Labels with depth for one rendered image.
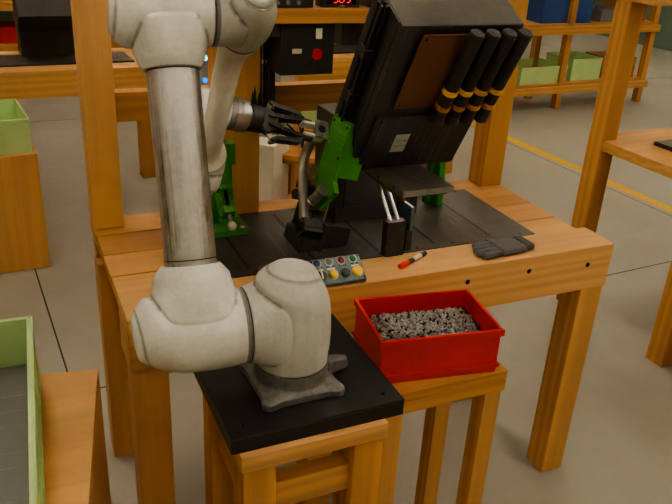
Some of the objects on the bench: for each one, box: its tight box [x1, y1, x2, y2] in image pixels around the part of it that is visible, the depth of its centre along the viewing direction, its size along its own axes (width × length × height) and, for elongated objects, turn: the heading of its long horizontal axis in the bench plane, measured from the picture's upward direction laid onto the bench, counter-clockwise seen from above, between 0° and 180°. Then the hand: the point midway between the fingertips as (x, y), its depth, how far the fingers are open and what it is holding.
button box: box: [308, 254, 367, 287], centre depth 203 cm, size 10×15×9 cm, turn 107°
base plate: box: [215, 189, 535, 278], centre depth 235 cm, size 42×110×2 cm, turn 107°
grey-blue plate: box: [396, 197, 415, 251], centre depth 222 cm, size 10×2×14 cm, turn 17°
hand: (312, 131), depth 217 cm, fingers closed on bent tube, 3 cm apart
